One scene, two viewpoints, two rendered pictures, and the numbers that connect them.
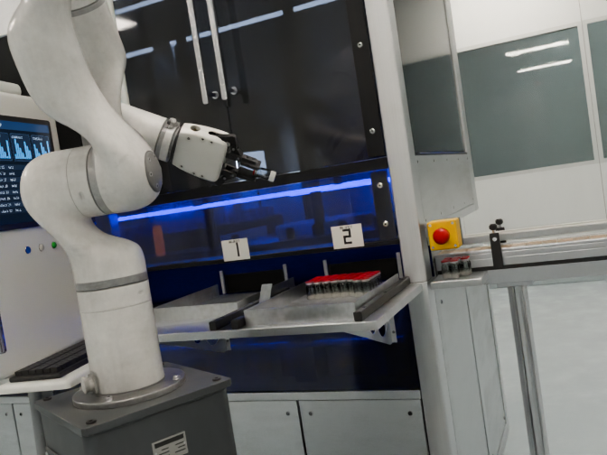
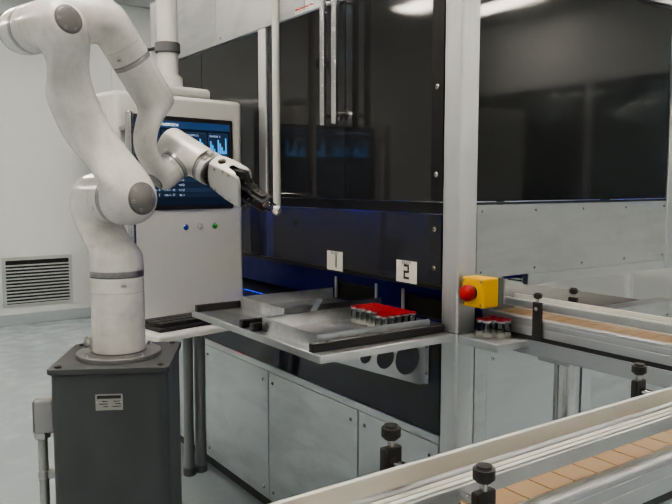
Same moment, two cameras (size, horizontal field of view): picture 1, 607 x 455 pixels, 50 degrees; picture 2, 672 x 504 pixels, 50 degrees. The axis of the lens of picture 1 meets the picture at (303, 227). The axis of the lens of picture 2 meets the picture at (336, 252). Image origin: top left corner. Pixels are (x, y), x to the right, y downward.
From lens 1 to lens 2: 0.95 m
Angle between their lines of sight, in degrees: 31
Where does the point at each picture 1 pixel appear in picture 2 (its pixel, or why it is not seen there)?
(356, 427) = not seen: hidden behind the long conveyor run
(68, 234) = (85, 234)
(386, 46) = (455, 91)
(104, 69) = (146, 111)
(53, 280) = (208, 254)
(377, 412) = (407, 443)
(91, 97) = (95, 141)
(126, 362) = (104, 333)
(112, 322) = (99, 303)
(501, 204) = not seen: outside the picture
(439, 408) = not seen: hidden behind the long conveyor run
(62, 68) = (72, 120)
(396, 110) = (455, 158)
